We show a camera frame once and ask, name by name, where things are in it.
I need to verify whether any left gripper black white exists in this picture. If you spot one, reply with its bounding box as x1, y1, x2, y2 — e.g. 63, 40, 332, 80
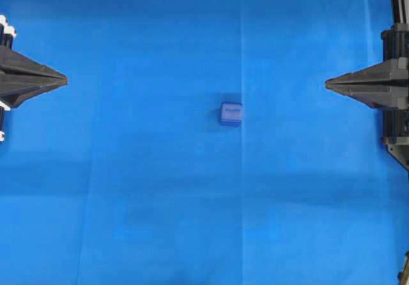
0, 14, 69, 143

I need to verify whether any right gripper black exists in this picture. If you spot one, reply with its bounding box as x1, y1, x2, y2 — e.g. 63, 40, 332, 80
324, 22, 409, 145

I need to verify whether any blue cube block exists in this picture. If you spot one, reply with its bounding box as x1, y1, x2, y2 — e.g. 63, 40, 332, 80
219, 102, 243, 127

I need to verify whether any blue table cover sheet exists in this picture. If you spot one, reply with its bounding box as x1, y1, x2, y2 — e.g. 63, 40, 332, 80
1, 0, 408, 284

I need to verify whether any black aluminium frame post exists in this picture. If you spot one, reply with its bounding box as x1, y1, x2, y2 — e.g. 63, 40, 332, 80
391, 0, 408, 31

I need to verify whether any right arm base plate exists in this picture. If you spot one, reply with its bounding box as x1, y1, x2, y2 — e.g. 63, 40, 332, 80
383, 137, 409, 171

